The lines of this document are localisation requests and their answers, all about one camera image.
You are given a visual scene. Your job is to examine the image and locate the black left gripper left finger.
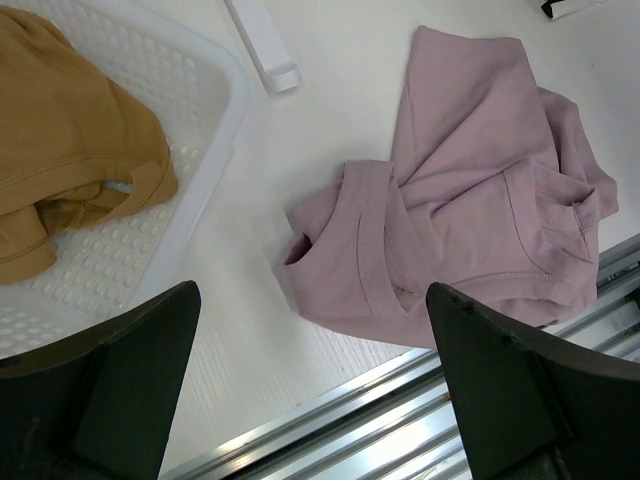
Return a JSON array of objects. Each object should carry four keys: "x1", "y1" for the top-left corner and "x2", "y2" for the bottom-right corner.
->
[{"x1": 1, "y1": 281, "x2": 201, "y2": 479}]

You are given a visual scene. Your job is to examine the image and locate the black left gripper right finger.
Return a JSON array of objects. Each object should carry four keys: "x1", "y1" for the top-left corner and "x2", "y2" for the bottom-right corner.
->
[{"x1": 425, "y1": 283, "x2": 639, "y2": 479}]

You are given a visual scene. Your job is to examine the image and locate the pink tank top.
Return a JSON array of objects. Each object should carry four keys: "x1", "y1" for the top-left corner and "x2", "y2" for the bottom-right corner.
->
[{"x1": 284, "y1": 26, "x2": 618, "y2": 349}]

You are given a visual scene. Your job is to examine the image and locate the brown tank top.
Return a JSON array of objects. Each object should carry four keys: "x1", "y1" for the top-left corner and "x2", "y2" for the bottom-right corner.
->
[{"x1": 1, "y1": 6, "x2": 179, "y2": 284}]

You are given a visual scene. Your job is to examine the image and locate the black white striped tank top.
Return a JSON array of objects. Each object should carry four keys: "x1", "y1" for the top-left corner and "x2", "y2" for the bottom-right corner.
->
[{"x1": 539, "y1": 0, "x2": 609, "y2": 21}]

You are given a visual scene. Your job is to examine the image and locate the white plastic basket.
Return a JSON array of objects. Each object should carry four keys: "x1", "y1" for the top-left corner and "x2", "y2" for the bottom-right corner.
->
[{"x1": 1, "y1": 1, "x2": 249, "y2": 357}]

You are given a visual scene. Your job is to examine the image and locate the metal clothes rack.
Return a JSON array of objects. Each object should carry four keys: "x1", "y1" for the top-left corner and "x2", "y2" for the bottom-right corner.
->
[{"x1": 225, "y1": 0, "x2": 302, "y2": 94}]

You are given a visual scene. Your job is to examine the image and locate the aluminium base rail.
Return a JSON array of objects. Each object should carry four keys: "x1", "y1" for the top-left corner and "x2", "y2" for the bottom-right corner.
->
[{"x1": 163, "y1": 237, "x2": 639, "y2": 479}]

